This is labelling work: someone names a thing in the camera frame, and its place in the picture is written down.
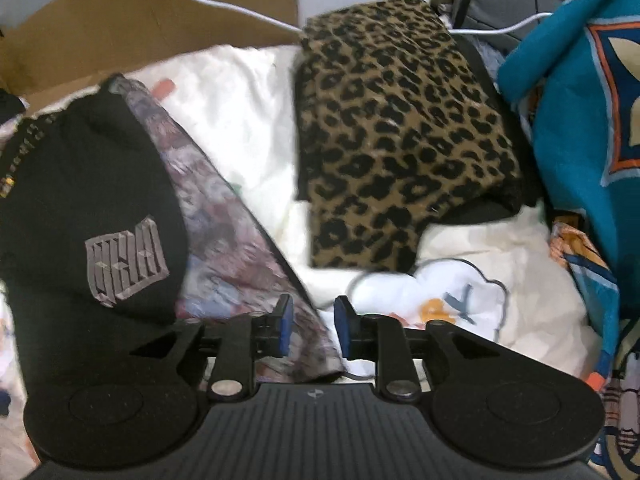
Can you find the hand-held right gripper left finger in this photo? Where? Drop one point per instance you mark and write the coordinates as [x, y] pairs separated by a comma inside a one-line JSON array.
[[286, 325]]

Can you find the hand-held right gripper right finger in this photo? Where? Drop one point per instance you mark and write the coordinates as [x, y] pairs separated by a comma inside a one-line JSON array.
[[342, 325]]

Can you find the black jacket with patterned lining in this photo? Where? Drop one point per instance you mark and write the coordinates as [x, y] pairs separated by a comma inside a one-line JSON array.
[[75, 185]]

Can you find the leopard print cloth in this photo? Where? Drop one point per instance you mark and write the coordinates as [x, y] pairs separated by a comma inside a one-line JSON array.
[[390, 135]]

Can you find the cream bear printed blanket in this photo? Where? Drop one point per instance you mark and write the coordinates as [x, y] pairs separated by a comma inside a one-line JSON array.
[[240, 110]]

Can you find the teal printed cloth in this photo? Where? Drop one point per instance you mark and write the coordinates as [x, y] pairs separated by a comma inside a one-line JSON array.
[[565, 110]]

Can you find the brown cardboard sheet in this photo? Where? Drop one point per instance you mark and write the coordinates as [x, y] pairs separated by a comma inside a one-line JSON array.
[[125, 25]]

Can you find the black cloth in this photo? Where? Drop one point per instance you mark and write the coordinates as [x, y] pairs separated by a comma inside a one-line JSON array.
[[10, 102]]

